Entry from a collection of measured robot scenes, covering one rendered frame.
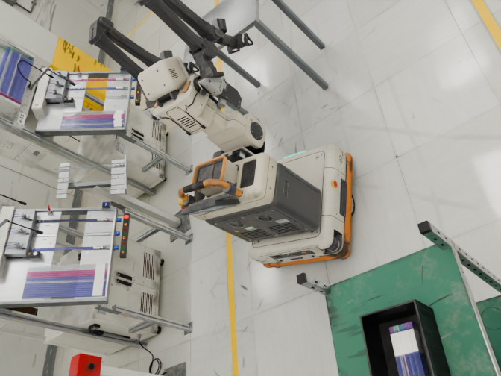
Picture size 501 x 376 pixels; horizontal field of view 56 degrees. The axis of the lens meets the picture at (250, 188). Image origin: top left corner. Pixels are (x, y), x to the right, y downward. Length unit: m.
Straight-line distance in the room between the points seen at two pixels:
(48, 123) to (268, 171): 2.32
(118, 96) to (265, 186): 2.25
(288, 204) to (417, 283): 1.07
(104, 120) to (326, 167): 2.02
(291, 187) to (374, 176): 0.67
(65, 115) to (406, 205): 2.78
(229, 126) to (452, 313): 1.50
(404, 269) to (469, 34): 1.95
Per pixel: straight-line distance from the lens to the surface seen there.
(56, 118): 4.19
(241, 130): 2.51
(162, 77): 2.30
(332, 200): 2.68
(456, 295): 1.44
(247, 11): 3.24
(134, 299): 3.72
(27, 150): 4.34
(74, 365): 3.16
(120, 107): 4.15
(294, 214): 2.43
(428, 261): 1.49
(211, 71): 2.27
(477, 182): 2.64
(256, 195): 2.25
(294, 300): 2.96
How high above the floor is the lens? 2.26
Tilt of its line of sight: 39 degrees down
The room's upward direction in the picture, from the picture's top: 60 degrees counter-clockwise
